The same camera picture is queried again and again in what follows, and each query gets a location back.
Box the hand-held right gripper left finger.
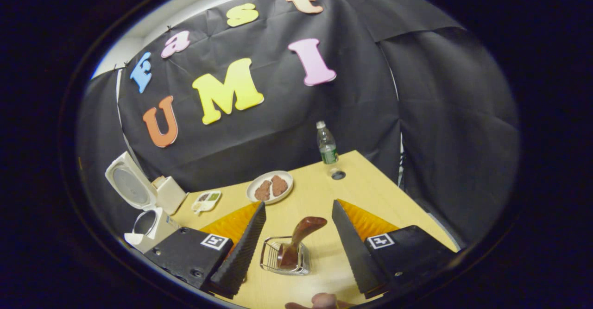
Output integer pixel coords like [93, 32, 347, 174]
[144, 201, 267, 299]

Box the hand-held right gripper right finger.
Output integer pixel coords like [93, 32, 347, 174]
[331, 199, 459, 299]

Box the brown wooden spoon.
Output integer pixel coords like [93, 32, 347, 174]
[278, 216, 328, 269]

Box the metal wire chopstick holder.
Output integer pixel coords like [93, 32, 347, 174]
[259, 236, 312, 276]

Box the white rice cooker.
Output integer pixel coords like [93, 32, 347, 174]
[104, 151, 181, 254]

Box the brown meat piece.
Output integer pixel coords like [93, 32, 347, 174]
[254, 180, 272, 202]
[271, 175, 289, 197]

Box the white divided grain dish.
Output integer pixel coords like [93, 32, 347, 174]
[191, 190, 222, 216]

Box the white round plate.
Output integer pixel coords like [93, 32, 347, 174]
[246, 170, 294, 205]

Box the white toaster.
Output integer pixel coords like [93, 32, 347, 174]
[152, 176, 188, 215]

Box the clear green label water bottle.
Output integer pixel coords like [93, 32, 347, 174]
[316, 120, 340, 165]

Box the black backdrop cloth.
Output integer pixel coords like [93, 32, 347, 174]
[76, 0, 519, 249]

